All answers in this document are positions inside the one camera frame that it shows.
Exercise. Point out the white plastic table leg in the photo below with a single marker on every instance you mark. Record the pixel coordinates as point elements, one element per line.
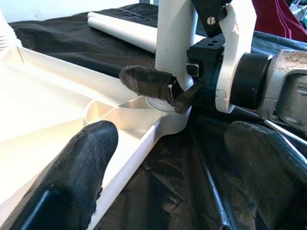
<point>172,36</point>
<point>124,30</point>
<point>6,31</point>

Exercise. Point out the dark red fabric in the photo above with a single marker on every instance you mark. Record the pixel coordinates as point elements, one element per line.
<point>275,16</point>

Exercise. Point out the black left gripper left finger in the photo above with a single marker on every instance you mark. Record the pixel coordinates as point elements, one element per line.
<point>67,182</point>

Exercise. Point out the white plastic table top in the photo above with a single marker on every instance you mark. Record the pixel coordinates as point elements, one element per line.
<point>48,95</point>

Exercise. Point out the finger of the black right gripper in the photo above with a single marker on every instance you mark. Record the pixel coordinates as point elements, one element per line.
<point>146,81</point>

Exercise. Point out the black plastic table cover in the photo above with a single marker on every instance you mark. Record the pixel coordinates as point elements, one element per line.
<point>180,179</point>

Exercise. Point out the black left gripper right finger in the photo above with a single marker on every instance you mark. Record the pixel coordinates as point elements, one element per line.
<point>275,182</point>

